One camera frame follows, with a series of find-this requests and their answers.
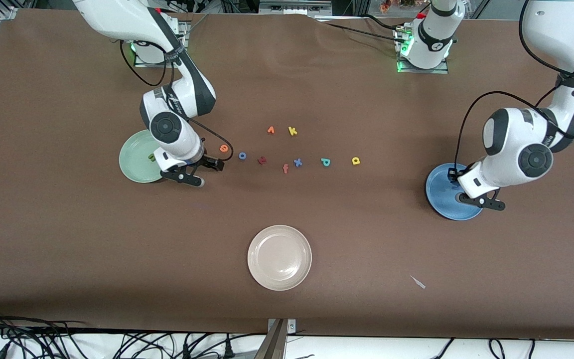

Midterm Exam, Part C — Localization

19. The blue plate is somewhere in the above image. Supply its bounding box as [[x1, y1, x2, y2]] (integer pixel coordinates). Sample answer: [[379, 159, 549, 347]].
[[426, 163, 487, 221]]

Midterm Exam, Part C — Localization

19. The green plate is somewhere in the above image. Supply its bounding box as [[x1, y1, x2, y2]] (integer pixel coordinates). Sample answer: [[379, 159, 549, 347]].
[[119, 130, 166, 183]]

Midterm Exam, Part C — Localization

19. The beige plate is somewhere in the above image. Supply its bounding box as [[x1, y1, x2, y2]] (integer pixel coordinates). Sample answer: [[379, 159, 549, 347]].
[[247, 225, 312, 291]]

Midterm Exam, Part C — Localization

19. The brown table cover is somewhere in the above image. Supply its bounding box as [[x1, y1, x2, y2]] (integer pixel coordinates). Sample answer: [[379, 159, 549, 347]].
[[0, 9, 574, 341]]

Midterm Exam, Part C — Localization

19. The silver metal profile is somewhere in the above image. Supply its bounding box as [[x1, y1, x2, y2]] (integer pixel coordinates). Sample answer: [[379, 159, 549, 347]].
[[260, 0, 332, 15]]

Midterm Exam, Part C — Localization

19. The orange brown background object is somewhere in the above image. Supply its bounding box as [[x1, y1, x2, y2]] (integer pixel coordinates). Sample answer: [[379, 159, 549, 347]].
[[379, 0, 417, 13]]

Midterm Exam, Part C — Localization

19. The grey metal beam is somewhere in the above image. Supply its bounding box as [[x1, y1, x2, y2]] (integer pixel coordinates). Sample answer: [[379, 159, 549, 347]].
[[255, 319, 287, 359]]

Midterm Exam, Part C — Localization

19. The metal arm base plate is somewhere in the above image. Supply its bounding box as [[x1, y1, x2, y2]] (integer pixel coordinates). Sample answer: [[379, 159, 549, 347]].
[[396, 27, 449, 74], [134, 20, 189, 68]]

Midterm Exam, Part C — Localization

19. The small metal bracket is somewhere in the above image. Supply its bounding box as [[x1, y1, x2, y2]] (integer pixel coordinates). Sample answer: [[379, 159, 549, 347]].
[[267, 318, 296, 334]]

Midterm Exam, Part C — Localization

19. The black looped cable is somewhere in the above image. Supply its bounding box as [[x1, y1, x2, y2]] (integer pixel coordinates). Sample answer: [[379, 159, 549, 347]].
[[113, 332, 180, 359]]

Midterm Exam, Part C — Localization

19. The black cable tangle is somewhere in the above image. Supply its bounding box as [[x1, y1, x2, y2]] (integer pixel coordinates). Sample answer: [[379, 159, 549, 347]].
[[0, 307, 91, 359]]

